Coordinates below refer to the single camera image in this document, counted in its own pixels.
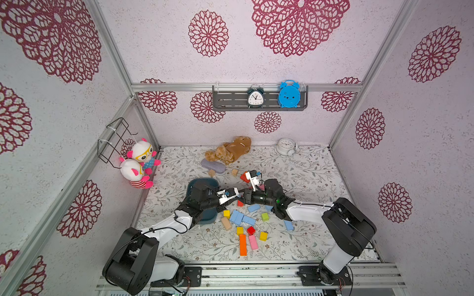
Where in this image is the tan wooden block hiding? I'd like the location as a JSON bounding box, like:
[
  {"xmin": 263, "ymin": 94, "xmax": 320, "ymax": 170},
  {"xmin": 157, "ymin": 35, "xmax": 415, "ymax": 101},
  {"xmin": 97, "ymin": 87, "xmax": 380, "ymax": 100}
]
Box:
[{"xmin": 221, "ymin": 217, "xmax": 232, "ymax": 231}]

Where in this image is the blue long block right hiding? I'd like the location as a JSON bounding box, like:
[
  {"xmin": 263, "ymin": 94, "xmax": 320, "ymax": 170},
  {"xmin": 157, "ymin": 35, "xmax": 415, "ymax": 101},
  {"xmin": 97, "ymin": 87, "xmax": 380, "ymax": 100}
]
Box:
[{"xmin": 283, "ymin": 220, "xmax": 295, "ymax": 231}]

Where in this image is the white plush with glasses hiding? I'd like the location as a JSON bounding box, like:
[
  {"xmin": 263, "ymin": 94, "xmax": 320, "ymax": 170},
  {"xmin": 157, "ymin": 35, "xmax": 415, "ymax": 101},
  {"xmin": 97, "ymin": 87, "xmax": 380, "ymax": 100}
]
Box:
[{"xmin": 127, "ymin": 138, "xmax": 161, "ymax": 175}]

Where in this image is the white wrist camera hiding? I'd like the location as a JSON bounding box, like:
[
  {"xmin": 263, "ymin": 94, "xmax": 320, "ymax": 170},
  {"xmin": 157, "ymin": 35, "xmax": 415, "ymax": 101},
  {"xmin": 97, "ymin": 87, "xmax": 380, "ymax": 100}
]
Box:
[
  {"xmin": 245, "ymin": 170, "xmax": 262, "ymax": 191},
  {"xmin": 217, "ymin": 187, "xmax": 240, "ymax": 205}
]

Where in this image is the long pink block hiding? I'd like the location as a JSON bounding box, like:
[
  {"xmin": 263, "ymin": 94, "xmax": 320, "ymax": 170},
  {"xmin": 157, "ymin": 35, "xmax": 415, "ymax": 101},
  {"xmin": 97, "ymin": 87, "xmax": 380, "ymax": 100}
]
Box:
[{"xmin": 248, "ymin": 235, "xmax": 259, "ymax": 250}]

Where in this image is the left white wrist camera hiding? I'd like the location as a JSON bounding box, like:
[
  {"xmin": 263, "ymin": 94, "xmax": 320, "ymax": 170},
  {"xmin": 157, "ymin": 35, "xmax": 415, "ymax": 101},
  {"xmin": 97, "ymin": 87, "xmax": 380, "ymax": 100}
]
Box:
[{"xmin": 217, "ymin": 187, "xmax": 240, "ymax": 205}]

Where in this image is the yellow cube front right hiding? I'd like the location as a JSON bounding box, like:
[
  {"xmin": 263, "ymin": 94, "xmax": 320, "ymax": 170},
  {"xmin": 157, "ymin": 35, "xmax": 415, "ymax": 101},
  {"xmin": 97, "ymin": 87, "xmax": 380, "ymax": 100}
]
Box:
[{"xmin": 259, "ymin": 232, "xmax": 268, "ymax": 241}]

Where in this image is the orange red block back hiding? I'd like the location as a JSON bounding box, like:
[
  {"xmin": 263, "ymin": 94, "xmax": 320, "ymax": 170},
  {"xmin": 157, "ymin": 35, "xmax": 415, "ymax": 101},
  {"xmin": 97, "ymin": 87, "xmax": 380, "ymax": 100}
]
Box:
[{"xmin": 240, "ymin": 173, "xmax": 249, "ymax": 183}]

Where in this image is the dark green alarm clock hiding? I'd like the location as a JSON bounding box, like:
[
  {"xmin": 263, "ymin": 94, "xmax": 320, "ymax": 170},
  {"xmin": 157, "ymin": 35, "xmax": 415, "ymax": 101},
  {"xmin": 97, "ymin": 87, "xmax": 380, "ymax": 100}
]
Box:
[{"xmin": 247, "ymin": 88, "xmax": 265, "ymax": 109}]

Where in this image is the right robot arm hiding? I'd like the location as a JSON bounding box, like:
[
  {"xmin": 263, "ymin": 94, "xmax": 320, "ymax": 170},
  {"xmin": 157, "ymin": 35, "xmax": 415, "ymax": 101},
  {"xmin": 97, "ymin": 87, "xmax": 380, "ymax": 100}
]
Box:
[{"xmin": 228, "ymin": 179, "xmax": 376, "ymax": 277}]

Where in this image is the grey wall shelf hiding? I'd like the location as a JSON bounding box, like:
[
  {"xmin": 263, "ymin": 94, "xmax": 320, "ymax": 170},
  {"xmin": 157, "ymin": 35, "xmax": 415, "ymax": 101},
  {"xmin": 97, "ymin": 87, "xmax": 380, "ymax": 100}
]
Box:
[{"xmin": 212, "ymin": 86, "xmax": 308, "ymax": 112}]

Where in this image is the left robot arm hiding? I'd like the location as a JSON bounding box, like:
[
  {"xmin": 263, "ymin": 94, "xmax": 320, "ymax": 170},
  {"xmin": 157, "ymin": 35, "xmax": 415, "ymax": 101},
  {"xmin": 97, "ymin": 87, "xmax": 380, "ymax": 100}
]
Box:
[{"xmin": 102, "ymin": 178, "xmax": 219, "ymax": 296}]

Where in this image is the green cube block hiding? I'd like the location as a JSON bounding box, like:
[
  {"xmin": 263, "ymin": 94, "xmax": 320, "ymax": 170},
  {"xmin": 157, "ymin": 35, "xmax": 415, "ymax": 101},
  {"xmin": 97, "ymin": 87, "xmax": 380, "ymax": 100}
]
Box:
[{"xmin": 262, "ymin": 213, "xmax": 270, "ymax": 222}]

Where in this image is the long orange block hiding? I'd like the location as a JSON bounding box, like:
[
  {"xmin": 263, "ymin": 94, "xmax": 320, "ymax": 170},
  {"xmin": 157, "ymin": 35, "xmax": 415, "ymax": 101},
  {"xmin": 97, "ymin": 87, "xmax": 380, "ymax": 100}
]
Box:
[{"xmin": 239, "ymin": 234, "xmax": 248, "ymax": 257}]

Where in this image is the white plush striped shirt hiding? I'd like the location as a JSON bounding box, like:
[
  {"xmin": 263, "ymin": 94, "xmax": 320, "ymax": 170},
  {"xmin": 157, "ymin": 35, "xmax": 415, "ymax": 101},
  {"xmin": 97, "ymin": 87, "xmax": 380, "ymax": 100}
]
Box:
[{"xmin": 119, "ymin": 157, "xmax": 154, "ymax": 189}]

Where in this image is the brown plush dog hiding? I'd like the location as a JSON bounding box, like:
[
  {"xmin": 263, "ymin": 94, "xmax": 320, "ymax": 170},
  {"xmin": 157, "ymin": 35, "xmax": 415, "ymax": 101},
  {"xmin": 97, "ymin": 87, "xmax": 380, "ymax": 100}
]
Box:
[{"xmin": 205, "ymin": 136, "xmax": 252, "ymax": 165}]

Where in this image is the black wire basket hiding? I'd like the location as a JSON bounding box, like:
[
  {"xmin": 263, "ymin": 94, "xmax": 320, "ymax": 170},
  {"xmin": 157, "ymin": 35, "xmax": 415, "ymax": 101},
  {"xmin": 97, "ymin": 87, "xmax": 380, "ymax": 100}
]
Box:
[{"xmin": 96, "ymin": 117, "xmax": 137, "ymax": 169}]

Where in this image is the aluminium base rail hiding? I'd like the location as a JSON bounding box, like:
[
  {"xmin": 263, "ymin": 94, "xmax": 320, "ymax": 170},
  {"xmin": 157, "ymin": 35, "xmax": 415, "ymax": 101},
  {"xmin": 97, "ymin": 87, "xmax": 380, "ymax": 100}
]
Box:
[{"xmin": 95, "ymin": 261, "xmax": 407, "ymax": 296}]

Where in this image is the teal plastic bin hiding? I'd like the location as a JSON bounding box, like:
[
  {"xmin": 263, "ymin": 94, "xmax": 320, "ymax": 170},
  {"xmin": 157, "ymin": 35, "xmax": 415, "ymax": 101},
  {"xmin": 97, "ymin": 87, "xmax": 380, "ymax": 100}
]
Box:
[{"xmin": 185, "ymin": 178, "xmax": 219, "ymax": 226}]

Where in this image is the purple oval pad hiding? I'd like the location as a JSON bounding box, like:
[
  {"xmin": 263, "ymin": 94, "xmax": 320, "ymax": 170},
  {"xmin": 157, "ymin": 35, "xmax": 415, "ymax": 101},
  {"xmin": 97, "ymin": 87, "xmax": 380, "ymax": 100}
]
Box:
[{"xmin": 201, "ymin": 159, "xmax": 226, "ymax": 174}]

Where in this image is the red cube front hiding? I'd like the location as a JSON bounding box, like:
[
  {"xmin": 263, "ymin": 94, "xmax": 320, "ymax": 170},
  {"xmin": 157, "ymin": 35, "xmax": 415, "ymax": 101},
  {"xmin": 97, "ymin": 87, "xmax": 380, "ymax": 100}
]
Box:
[{"xmin": 247, "ymin": 226, "xmax": 256, "ymax": 236}]

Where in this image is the white alarm clock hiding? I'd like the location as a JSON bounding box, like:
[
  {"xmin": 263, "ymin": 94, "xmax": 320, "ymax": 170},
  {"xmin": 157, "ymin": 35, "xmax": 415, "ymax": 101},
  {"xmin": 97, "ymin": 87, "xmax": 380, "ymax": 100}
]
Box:
[{"xmin": 276, "ymin": 138, "xmax": 300, "ymax": 156}]

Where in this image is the blue alarm clock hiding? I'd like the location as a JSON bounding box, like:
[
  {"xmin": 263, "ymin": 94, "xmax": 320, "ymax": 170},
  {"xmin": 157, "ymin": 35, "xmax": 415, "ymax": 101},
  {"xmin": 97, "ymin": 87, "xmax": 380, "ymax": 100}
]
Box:
[{"xmin": 278, "ymin": 80, "xmax": 301, "ymax": 108}]

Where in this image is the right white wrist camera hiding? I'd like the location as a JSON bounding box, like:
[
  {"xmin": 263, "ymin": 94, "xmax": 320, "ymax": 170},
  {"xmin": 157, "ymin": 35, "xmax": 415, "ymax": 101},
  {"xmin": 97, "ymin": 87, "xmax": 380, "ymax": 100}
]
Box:
[{"xmin": 245, "ymin": 170, "xmax": 262, "ymax": 191}]

